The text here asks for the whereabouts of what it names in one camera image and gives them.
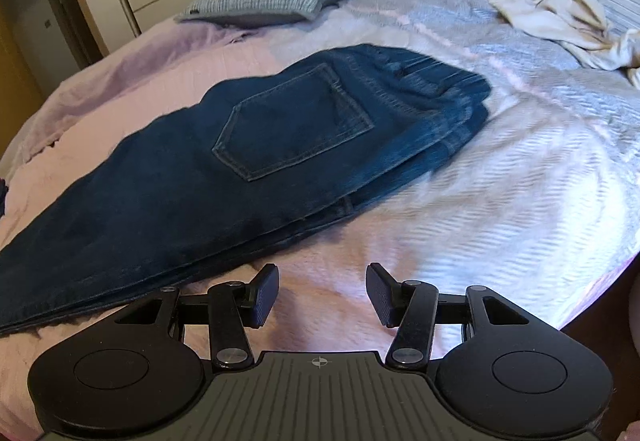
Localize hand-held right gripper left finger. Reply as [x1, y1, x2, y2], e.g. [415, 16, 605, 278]
[114, 263, 281, 370]

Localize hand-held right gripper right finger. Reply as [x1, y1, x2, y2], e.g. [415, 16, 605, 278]
[366, 262, 531, 370]

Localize bed with pink grey bedspread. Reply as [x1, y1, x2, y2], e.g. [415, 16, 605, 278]
[0, 0, 640, 441]

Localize dark blue jeans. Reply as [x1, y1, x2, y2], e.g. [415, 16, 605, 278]
[0, 43, 494, 335]

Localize mauve blanket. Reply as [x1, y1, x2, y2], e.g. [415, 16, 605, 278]
[0, 18, 274, 163]

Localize white garment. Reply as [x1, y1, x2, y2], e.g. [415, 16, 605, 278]
[487, 0, 640, 88]

